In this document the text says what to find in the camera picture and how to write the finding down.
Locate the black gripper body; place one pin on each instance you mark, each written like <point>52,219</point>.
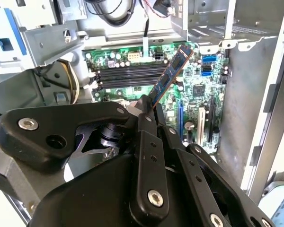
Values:
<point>92,201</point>

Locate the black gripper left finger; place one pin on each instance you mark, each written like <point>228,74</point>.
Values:
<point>49,118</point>

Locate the RAM stick with black chips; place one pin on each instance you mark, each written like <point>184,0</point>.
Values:
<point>168,73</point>

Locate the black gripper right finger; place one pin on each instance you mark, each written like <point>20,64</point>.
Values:
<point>194,170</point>

